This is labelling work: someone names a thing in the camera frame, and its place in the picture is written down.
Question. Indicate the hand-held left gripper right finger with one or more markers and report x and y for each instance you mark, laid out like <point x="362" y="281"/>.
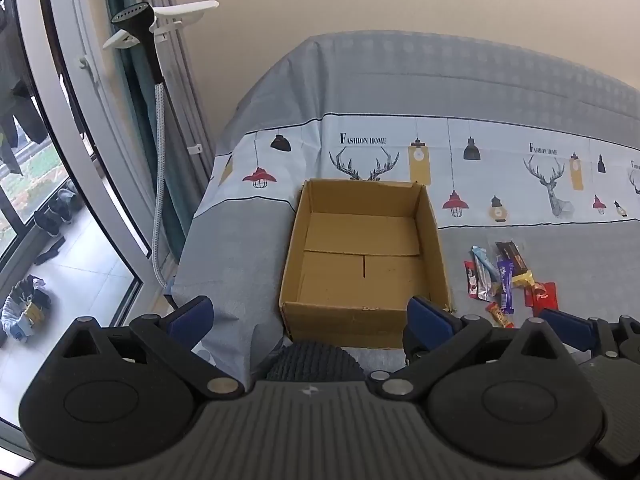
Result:
<point x="430" y="320"/>

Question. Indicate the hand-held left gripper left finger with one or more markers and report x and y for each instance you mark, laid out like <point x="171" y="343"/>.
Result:
<point x="192" y="317"/>

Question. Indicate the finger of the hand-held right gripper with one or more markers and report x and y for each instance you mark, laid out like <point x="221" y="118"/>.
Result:
<point x="567" y="327"/>
<point x="629" y="332"/>

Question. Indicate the red black snack packet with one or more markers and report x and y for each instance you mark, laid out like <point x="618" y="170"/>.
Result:
<point x="470" y="280"/>

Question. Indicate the small orange snack bar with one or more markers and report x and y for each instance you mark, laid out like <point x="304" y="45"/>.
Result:
<point x="500" y="316"/>

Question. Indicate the silver blue snack packet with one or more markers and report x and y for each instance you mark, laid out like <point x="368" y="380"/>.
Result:
<point x="482" y="272"/>

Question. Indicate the purple snack bar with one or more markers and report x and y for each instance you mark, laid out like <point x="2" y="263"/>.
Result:
<point x="506" y="287"/>

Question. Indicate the dark brown snack bar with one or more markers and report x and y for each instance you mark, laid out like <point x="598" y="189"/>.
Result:
<point x="516" y="260"/>

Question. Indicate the cardboard box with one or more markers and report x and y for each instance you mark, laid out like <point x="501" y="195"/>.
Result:
<point x="362" y="260"/>

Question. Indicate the dark ribbed cloth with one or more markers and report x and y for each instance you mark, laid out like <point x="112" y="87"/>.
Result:
<point x="314" y="362"/>

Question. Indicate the black slipper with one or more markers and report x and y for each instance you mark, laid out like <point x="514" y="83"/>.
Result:
<point x="50" y="251"/>

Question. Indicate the pile of clothes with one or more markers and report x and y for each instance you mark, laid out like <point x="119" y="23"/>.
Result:
<point x="25" y="310"/>

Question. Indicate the dark shoes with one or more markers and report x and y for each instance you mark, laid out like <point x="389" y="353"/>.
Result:
<point x="56" y="210"/>

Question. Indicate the printed grey bedsheet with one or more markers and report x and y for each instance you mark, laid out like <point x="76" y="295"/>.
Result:
<point x="450" y="110"/>

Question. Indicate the dark hanging clothes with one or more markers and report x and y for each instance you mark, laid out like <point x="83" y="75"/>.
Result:
<point x="17" y="95"/>

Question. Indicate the black garment steamer head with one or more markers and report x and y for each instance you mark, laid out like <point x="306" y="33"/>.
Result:
<point x="142" y="30"/>

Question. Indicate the white steamer hanger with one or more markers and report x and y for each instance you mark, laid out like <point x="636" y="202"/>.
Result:
<point x="175" y="12"/>

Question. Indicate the white window frame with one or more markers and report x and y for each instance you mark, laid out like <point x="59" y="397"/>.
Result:
<point x="75" y="110"/>

